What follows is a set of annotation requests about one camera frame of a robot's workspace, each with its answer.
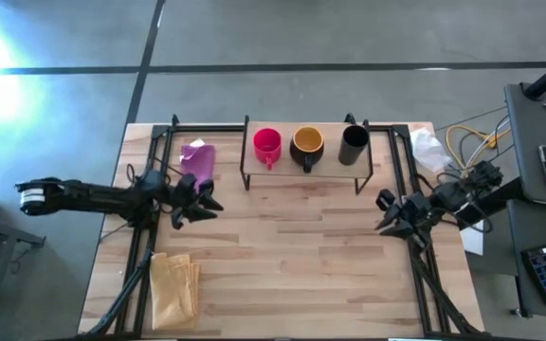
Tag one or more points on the yellow folded cloth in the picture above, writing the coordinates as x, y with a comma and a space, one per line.
173, 293

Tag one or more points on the black metal table frame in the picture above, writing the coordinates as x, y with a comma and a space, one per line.
382, 128

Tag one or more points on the black support beam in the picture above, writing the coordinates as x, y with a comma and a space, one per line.
498, 208

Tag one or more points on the white paper sheet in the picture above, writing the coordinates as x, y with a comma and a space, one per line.
473, 241

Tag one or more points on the red plastic mug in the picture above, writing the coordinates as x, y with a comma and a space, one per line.
267, 144

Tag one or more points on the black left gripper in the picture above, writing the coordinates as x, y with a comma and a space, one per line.
187, 194

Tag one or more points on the dark grey keyboard desk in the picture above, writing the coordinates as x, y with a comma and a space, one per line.
522, 232

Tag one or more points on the brown mug with yellow inside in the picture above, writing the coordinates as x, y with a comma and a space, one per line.
306, 147

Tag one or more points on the purple cloth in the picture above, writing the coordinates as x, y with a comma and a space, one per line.
199, 161

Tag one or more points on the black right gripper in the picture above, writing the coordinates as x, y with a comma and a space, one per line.
415, 210

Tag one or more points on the tall black cup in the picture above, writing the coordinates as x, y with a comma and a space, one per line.
352, 144

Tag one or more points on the wooden shelf with black legs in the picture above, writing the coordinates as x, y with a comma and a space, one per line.
332, 163

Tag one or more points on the grey desk top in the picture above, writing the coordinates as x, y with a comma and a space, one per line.
524, 156

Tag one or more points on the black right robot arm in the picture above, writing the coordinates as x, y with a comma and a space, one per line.
448, 194

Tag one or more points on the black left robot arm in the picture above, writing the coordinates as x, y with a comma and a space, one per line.
93, 199

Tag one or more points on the white paper scrap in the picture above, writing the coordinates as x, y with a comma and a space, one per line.
197, 142

